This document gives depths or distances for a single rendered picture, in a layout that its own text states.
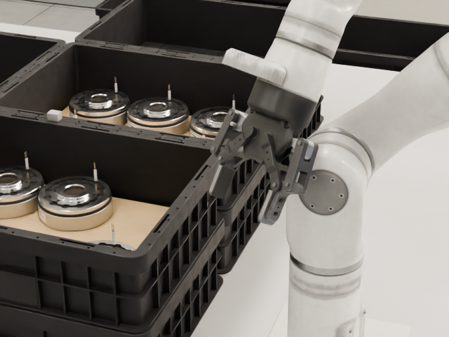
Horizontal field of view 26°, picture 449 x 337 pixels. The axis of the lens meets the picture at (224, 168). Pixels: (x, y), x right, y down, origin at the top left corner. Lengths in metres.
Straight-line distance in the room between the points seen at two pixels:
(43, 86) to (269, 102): 0.65
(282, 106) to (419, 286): 0.50
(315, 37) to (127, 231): 0.43
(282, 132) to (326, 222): 0.13
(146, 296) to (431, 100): 0.41
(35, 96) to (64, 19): 3.06
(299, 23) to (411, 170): 0.76
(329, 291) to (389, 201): 0.53
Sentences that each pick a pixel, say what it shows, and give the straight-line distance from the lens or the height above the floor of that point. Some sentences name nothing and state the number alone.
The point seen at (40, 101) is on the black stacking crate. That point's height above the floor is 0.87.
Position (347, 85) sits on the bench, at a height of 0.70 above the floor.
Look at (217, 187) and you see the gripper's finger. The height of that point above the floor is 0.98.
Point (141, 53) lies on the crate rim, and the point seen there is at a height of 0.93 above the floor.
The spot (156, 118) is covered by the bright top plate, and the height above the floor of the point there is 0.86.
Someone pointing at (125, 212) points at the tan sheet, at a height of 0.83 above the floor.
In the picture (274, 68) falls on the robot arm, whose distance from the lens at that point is 1.04.
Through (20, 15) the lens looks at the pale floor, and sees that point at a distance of 4.77.
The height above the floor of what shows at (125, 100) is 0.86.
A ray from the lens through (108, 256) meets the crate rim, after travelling 1.12.
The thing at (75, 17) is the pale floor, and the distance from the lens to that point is 4.71.
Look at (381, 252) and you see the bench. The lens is 1.56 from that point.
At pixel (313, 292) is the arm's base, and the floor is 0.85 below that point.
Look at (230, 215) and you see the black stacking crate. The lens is 1.42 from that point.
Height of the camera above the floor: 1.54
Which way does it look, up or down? 28 degrees down
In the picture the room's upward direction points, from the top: straight up
